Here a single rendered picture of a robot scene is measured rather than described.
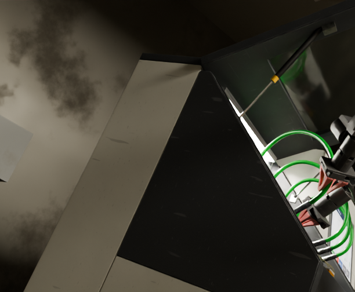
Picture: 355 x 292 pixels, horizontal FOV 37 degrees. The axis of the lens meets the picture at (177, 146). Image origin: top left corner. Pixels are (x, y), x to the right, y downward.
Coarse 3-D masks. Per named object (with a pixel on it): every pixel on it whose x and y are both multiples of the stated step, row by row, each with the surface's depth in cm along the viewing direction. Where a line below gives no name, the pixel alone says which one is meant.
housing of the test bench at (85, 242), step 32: (160, 64) 186; (192, 64) 179; (128, 96) 186; (160, 96) 179; (128, 128) 179; (160, 128) 172; (96, 160) 179; (128, 160) 172; (96, 192) 172; (128, 192) 166; (64, 224) 172; (96, 224) 166; (128, 224) 160; (64, 256) 166; (96, 256) 160; (32, 288) 166; (64, 288) 160; (96, 288) 154
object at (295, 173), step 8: (304, 152) 224; (312, 152) 222; (320, 152) 220; (280, 160) 227; (288, 160) 225; (312, 160) 220; (288, 168) 224; (296, 168) 222; (304, 168) 220; (312, 168) 218; (288, 176) 222; (296, 176) 220; (304, 176) 218; (312, 176) 217; (304, 184) 217; (312, 184) 215; (296, 192) 217; (304, 192) 215; (312, 192) 213; (352, 208) 261; (328, 216) 219; (352, 216) 260; (320, 232) 207; (352, 264) 254; (352, 272) 253; (352, 280) 252
